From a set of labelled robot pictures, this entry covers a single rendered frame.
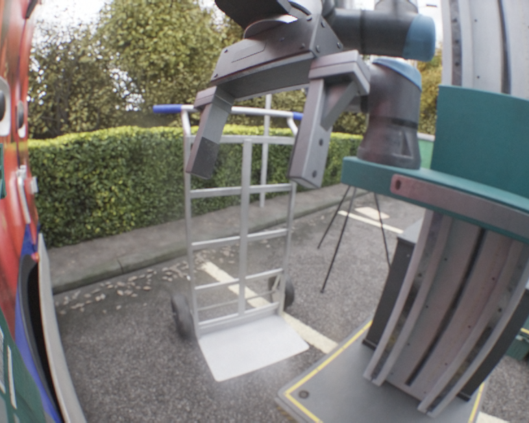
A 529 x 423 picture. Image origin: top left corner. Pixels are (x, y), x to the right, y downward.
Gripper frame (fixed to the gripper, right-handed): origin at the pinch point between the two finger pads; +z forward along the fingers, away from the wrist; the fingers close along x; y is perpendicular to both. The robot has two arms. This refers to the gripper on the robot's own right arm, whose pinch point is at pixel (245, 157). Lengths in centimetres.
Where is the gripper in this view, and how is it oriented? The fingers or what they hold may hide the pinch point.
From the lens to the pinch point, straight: 23.3
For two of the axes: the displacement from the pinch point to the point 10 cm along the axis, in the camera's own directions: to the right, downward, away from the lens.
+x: -7.4, -1.4, 6.6
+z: -2.4, 9.7, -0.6
